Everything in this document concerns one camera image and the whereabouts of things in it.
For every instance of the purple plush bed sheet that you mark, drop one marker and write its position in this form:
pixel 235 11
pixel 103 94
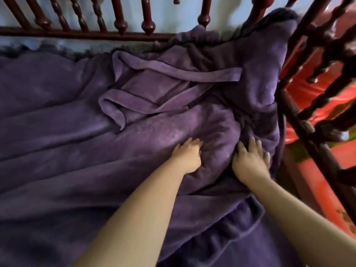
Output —
pixel 264 247

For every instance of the person's left forearm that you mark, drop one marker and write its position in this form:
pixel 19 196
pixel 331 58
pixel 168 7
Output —
pixel 133 225

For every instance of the pale mosquito net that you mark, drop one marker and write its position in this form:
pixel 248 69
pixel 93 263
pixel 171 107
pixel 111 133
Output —
pixel 167 13

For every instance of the person's right hand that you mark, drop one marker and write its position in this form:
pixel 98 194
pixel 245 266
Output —
pixel 251 164

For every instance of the person's left hand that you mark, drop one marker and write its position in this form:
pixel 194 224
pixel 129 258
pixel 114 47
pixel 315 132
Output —
pixel 189 157

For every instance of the red cloth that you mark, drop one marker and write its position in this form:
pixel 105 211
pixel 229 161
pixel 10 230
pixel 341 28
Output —
pixel 314 91

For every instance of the person's right forearm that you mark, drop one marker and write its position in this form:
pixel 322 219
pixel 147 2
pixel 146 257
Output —
pixel 300 219

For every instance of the purple fleece duvet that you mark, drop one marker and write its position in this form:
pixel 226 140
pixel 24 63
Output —
pixel 111 136

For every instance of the red wooden bed frame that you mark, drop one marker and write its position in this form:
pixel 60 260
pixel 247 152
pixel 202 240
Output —
pixel 314 80

